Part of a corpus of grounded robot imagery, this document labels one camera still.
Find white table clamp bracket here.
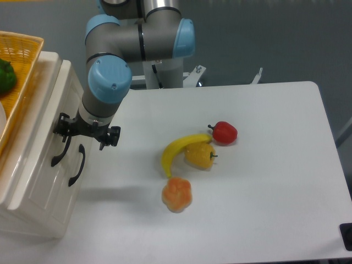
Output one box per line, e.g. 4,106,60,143
251,67,263,85

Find black drawer handle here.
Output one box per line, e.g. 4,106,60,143
68,144,86,187
51,136,72,167

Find yellow banana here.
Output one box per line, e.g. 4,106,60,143
161,133,212,178

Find white drawer cabinet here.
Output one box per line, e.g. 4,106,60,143
1,52,92,238

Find green bell pepper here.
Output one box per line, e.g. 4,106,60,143
0,59,17,94

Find white plate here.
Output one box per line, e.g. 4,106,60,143
0,103,7,136

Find yellow woven basket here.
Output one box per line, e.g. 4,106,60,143
1,31,44,151

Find black bottom drawer handle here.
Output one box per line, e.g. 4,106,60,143
68,144,86,187

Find black top drawer handle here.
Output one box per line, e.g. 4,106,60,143
51,136,72,167

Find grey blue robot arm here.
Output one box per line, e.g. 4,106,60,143
53,1,195,147

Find yellow bell pepper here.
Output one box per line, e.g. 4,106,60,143
184,142,218,169

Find black device at edge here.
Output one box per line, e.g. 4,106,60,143
339,223,352,251

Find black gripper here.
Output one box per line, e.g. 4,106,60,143
53,108,121,150

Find red bell pepper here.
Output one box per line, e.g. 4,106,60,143
208,121,238,145

